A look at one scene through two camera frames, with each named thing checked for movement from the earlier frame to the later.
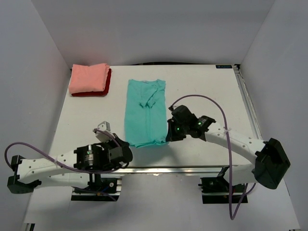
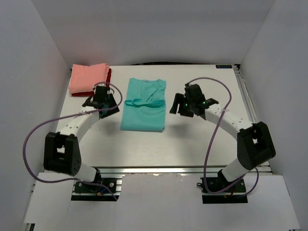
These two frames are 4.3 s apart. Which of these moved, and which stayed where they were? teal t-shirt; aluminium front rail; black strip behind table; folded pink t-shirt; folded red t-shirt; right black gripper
Moved: right black gripper; teal t-shirt
Stayed: folded red t-shirt; aluminium front rail; black strip behind table; folded pink t-shirt
